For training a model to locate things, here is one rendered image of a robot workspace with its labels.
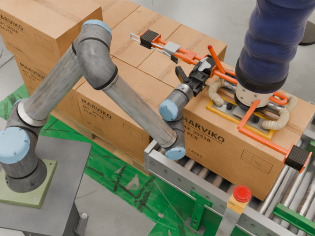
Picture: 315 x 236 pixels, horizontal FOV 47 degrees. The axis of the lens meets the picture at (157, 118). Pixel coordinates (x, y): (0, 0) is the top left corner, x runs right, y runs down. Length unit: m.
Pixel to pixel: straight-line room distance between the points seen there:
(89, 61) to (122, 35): 1.54
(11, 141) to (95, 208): 1.08
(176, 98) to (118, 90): 0.36
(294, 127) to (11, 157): 1.28
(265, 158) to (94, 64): 0.91
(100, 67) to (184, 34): 1.62
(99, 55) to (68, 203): 0.78
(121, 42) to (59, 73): 1.31
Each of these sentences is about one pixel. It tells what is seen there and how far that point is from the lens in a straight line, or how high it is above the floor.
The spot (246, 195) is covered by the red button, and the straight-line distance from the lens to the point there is 1.48.
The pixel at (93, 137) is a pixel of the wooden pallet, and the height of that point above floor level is 0.04.
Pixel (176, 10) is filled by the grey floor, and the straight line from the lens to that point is 3.98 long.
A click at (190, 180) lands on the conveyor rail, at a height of 0.59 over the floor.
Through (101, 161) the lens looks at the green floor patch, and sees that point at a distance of 2.73.
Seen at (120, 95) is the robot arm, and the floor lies 1.32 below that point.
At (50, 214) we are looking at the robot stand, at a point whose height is 0.75.
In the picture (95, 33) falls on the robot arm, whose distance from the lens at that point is 1.34.
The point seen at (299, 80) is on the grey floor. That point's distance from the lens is 3.49.
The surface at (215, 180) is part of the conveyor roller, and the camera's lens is 2.05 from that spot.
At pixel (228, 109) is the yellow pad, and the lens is 1.78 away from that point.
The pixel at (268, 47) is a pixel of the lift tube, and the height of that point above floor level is 1.41.
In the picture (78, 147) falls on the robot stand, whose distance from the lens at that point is 1.92.
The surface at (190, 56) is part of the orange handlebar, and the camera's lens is 1.83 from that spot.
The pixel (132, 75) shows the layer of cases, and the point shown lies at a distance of 2.49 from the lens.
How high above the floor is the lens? 2.33
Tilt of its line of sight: 52 degrees down
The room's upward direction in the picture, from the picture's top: 2 degrees clockwise
